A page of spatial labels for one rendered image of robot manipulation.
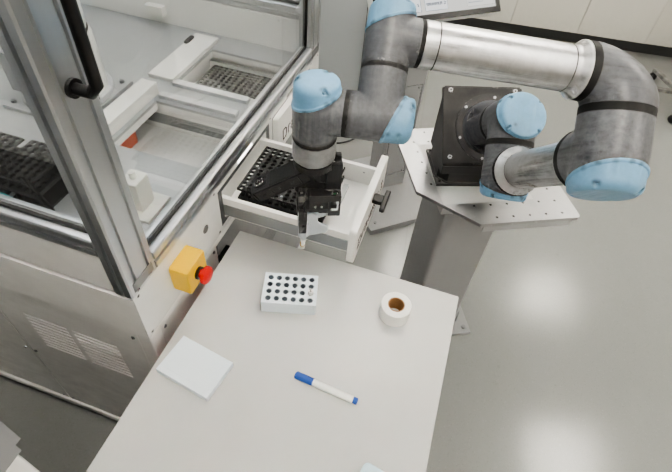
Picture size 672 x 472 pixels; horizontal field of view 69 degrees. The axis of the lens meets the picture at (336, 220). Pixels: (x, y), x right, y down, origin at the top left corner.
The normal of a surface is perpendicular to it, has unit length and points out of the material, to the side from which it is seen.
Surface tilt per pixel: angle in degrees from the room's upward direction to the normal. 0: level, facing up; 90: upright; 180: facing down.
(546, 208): 0
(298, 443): 0
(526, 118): 38
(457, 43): 50
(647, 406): 0
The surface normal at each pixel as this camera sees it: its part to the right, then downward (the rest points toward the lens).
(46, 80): 0.95, 0.27
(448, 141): 0.08, 0.04
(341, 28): -0.19, 0.71
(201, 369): 0.07, -0.68
